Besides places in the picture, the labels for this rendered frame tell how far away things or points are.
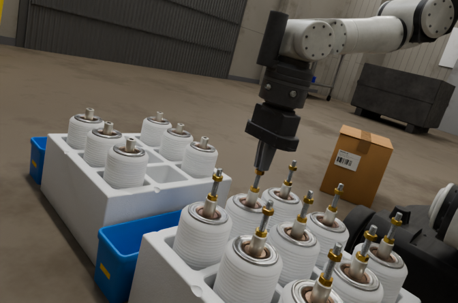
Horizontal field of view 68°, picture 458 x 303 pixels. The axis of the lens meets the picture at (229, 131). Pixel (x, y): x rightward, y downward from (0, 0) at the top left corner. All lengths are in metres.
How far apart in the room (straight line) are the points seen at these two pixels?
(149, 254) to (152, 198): 0.21
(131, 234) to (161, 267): 0.21
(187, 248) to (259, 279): 0.15
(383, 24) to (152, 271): 0.62
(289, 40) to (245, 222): 0.35
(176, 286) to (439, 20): 0.67
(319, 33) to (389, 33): 0.17
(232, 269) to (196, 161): 0.46
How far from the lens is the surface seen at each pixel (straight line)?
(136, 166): 0.82
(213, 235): 0.61
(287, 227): 0.68
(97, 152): 0.92
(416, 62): 9.03
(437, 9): 0.77
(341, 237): 0.74
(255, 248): 0.56
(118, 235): 0.82
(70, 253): 0.92
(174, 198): 0.89
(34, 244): 0.95
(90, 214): 0.87
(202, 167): 0.96
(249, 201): 0.71
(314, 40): 0.60
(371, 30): 0.71
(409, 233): 1.03
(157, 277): 0.66
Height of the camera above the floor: 0.55
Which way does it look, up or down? 14 degrees down
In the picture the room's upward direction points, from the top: 15 degrees clockwise
